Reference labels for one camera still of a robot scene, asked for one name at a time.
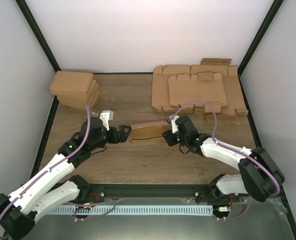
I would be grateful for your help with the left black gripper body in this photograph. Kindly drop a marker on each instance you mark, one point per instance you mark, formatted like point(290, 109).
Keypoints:
point(113, 139)

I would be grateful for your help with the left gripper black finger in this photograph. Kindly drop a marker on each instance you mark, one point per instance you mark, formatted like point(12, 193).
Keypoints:
point(124, 136)
point(125, 129)

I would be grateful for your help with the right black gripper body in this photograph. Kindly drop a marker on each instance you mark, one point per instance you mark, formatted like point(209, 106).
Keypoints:
point(172, 142)

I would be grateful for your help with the brown cardboard box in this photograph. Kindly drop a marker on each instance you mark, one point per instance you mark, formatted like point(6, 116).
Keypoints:
point(150, 132)

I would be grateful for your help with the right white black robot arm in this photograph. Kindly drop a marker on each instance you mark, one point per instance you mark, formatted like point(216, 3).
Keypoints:
point(259, 176)

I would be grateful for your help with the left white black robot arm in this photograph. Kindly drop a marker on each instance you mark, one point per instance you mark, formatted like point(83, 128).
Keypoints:
point(23, 208)

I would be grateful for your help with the folded cardboard box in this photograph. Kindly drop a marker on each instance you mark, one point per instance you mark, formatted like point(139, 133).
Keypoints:
point(77, 102)
point(71, 83)
point(78, 94)
point(80, 106)
point(94, 90)

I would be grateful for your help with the bottom folded cardboard box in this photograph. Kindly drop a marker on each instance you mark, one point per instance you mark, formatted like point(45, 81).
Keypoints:
point(80, 106)

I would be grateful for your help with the top folded cardboard box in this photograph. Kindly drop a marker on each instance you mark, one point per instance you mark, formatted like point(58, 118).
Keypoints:
point(71, 83)

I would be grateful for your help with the pile of flat cardboard blanks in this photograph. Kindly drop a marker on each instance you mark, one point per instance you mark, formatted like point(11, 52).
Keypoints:
point(209, 88)

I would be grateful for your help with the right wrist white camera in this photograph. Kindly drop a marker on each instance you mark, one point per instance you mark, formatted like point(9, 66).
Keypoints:
point(171, 120)

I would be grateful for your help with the wrist white camera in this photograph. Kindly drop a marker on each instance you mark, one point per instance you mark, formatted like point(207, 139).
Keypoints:
point(171, 120)
point(106, 116)

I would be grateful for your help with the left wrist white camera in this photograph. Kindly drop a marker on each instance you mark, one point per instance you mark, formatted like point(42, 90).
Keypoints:
point(106, 116)

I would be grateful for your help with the black aluminium frame rail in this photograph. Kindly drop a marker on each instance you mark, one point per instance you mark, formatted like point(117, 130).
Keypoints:
point(119, 191)

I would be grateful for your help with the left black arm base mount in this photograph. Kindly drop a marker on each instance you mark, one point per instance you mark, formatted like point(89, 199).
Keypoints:
point(91, 194)

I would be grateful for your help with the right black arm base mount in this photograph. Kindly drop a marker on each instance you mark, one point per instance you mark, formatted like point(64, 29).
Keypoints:
point(210, 194)

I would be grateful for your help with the light blue slotted cable duct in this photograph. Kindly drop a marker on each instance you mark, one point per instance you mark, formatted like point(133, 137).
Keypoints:
point(137, 210)

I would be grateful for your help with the left black corner frame post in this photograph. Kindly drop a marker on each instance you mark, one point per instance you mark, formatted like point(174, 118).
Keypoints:
point(30, 19)

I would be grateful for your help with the black corner frame post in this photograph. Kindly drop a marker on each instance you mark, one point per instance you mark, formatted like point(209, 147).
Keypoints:
point(268, 19)
point(30, 19)

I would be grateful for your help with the right black corner frame post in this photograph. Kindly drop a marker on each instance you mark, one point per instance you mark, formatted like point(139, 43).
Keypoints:
point(268, 19)

